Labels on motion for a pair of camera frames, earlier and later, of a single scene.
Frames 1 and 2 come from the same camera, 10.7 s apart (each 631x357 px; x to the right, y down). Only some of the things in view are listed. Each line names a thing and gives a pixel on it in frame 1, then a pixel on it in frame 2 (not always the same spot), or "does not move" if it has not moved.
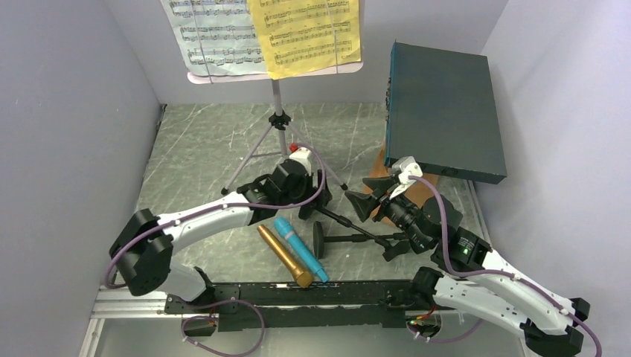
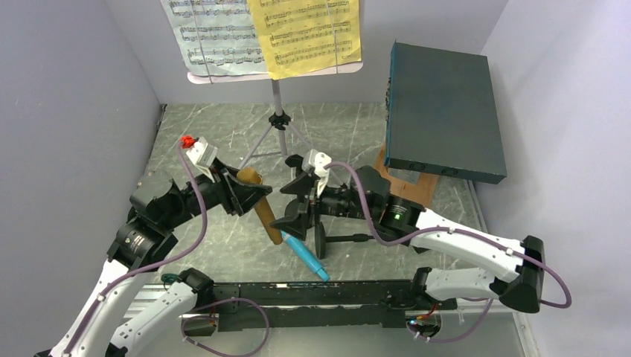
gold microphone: (303, 278) → (263, 208)
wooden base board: (415, 191) does not move
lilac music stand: (272, 140) does not move
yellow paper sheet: (308, 37) does not move
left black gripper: (322, 201) → (234, 195)
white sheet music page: (217, 37) does not move
